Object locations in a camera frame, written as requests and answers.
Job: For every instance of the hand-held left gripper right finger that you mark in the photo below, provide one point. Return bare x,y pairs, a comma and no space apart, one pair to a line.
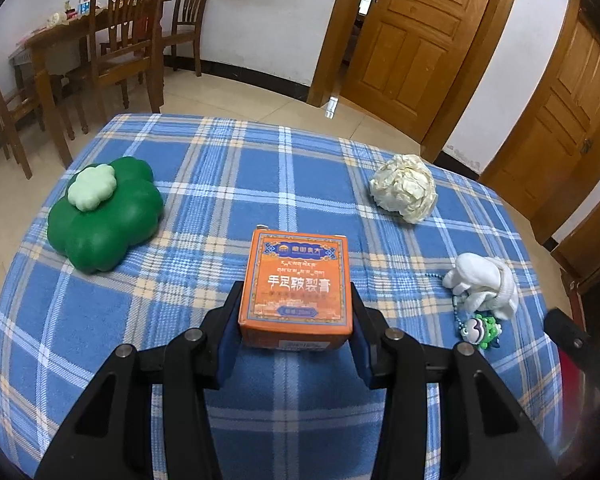
362,352

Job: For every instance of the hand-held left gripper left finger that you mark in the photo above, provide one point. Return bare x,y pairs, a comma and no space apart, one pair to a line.
227,355

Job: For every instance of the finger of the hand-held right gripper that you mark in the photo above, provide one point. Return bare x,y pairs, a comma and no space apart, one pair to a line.
567,332

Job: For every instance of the orange cardboard box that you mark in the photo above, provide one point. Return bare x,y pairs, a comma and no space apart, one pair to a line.
295,285

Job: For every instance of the wooden cabinet panel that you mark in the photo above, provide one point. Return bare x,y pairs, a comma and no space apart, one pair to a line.
592,240

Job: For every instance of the white plush toy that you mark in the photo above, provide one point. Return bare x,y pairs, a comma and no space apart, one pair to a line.
485,280

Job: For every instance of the round cream paper ball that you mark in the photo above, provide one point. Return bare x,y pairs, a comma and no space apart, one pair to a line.
405,187

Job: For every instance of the blue plaid blanket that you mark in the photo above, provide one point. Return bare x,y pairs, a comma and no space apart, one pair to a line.
290,185

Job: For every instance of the green clover-shaped cushion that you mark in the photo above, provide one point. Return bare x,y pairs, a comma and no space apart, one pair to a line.
105,220

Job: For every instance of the closed wooden door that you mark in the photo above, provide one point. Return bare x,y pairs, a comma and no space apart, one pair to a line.
555,125

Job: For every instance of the open wooden door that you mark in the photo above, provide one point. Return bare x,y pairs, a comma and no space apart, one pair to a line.
410,45

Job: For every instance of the wooden chair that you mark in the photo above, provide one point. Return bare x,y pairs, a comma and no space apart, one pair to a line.
190,15
125,40
5,110

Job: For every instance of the wooden dining table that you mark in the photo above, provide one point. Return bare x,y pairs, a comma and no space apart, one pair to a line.
55,40

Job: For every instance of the blue white carton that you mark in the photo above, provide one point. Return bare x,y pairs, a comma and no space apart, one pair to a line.
84,6

